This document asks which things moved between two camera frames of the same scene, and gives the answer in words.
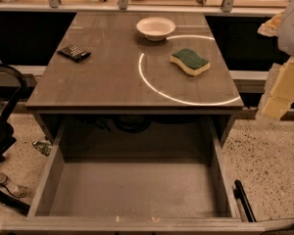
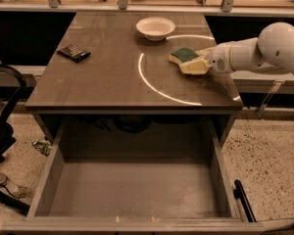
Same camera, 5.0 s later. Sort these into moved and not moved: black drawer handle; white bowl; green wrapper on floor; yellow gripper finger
Moved: yellow gripper finger
Not moved: green wrapper on floor; black drawer handle; white bowl
